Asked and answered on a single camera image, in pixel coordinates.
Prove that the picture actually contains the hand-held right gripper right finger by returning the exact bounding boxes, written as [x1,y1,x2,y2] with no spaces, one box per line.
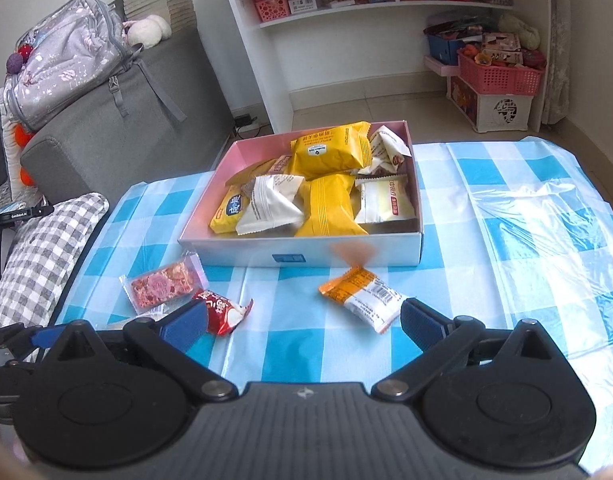
[373,297,567,403]

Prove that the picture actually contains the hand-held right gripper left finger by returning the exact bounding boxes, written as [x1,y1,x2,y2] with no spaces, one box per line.
[50,300,238,403]

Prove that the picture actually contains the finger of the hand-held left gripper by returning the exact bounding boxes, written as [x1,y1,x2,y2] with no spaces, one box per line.
[0,322,64,361]

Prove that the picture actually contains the red and white snack packet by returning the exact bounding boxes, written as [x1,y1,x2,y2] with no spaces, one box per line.
[192,289,254,337]

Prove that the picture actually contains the pink nougat clear packet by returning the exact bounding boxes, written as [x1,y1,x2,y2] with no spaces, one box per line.
[119,254,208,317]

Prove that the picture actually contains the orange and white small packet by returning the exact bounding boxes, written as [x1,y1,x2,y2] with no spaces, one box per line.
[319,266,407,335]

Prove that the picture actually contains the pink cardboard box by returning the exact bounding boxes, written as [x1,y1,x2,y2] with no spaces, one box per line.
[179,120,425,268]

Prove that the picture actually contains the yellow packet with blue label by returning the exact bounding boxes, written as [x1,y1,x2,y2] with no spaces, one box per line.
[209,185,252,234]

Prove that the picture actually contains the large yellow snack packet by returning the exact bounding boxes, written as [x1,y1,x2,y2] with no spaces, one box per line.
[289,121,372,181]
[294,172,370,238]

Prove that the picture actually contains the brown biscuit packet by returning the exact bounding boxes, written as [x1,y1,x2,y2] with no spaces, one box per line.
[225,155,293,196]

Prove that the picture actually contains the grey checked cushion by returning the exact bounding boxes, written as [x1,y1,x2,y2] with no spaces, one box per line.
[0,192,110,333]

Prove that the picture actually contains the black device on stand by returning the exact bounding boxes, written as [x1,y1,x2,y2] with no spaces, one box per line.
[0,190,54,291]

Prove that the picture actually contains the blue checked tablecloth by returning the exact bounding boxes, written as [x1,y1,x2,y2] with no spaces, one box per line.
[54,137,613,411]

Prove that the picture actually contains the grey sofa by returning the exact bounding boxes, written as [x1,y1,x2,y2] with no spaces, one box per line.
[0,25,237,211]

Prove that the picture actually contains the orange and white plush toy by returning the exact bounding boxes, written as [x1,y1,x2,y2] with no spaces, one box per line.
[0,85,37,188]

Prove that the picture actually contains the white storage box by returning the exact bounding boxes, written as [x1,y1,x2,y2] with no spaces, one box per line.
[447,75,533,133]

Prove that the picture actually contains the large red plastic basket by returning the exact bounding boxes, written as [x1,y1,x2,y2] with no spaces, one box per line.
[457,52,546,96]

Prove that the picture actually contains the blue storage bin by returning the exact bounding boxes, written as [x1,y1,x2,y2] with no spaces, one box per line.
[427,32,467,66]

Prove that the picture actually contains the purple pompom charm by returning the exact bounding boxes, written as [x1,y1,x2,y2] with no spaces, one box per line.
[5,45,34,75]

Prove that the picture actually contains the white bookshelf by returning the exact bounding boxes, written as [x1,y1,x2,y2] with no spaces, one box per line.
[215,0,552,135]

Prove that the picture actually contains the silver lilac backpack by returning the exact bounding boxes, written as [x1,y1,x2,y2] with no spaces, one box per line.
[0,0,187,131]

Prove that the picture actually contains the white fluffy plush toy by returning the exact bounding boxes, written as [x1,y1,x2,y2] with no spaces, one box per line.
[124,14,173,46]

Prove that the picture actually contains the grey patterned curtain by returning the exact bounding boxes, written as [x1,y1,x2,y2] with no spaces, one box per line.
[544,0,572,126]

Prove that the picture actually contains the pale green plush toy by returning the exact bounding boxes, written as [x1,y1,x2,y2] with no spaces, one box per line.
[497,14,541,51]

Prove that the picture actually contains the small pink perforated basket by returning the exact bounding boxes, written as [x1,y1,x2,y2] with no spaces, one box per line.
[254,0,290,22]

